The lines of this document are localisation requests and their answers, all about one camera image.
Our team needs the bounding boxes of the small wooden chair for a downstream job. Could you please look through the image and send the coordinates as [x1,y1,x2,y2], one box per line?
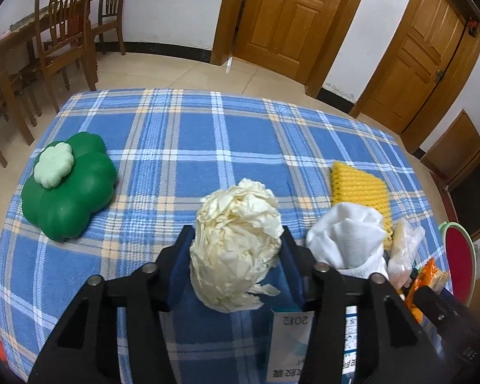
[89,0,132,56]

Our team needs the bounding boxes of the narrow wooden door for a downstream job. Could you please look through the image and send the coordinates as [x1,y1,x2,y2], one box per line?
[420,110,480,177]

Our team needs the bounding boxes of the white cloth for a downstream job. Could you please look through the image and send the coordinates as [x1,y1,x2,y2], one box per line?
[306,202,388,278]

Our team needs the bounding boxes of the wooden dining table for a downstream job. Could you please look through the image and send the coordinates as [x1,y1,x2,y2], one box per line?
[0,0,97,147]

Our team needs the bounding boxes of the white and blue medicine box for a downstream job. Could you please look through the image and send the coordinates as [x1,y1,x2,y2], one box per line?
[264,306,358,384]

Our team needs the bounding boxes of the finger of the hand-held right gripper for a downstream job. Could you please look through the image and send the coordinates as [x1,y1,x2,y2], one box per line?
[414,286,480,384]

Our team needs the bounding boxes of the cream paper ball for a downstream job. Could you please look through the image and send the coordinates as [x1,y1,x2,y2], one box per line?
[189,178,283,313]

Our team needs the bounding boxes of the yellow foam mesh sleeve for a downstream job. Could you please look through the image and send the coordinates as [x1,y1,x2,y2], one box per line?
[330,161,395,249]

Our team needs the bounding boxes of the clear plastic bag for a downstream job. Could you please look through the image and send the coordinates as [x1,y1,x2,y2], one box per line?
[387,218,426,289]

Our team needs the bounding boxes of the wooden panel door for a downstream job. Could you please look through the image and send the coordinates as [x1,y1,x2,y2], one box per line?
[360,0,467,134]
[232,0,355,84]

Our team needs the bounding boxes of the large wooden chair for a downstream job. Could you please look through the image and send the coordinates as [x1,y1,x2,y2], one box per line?
[35,0,99,113]

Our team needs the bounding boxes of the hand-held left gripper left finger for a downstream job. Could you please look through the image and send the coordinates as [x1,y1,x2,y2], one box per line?
[28,225,196,384]

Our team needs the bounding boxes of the orange crumpled bag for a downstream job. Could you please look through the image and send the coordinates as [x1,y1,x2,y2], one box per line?
[404,258,451,324]

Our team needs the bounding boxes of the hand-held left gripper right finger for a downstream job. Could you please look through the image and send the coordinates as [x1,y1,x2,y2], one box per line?
[281,227,449,384]

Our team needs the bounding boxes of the blue plaid tablecloth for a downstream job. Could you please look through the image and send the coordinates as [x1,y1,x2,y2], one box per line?
[0,88,454,384]

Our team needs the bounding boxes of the green clover-shaped box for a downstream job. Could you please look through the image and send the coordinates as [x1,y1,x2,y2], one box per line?
[21,133,118,243]

